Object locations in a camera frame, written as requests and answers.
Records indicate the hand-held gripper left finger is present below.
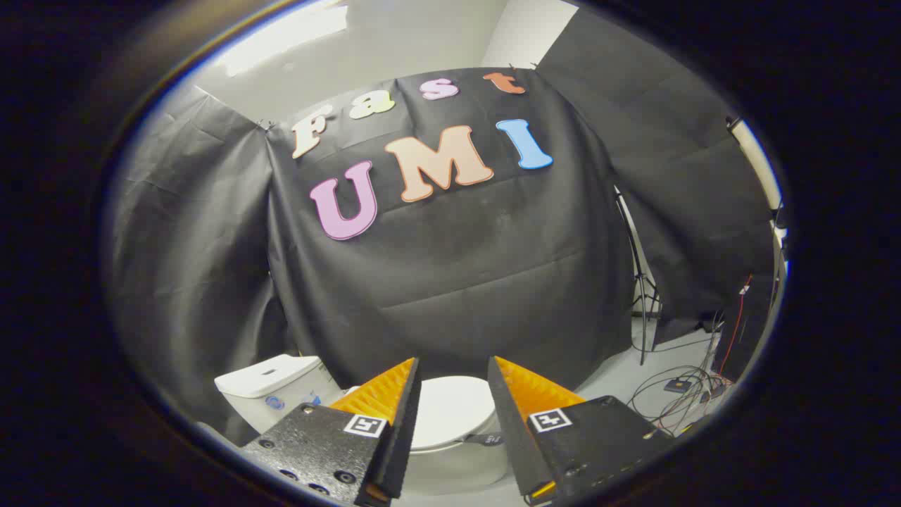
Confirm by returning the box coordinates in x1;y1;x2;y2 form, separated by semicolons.
239;357;423;507

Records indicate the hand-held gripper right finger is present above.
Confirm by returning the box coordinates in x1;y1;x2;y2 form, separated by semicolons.
487;356;676;504

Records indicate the black light stand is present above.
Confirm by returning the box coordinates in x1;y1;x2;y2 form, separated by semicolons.
615;187;662;367

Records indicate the white pole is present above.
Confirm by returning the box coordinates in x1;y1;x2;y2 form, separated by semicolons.
726;116;788;244

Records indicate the black cable bundle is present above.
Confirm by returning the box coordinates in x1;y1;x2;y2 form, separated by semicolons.
626;310;736;434

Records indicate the red cable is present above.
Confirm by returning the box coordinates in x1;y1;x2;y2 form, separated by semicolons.
718;275;754;381

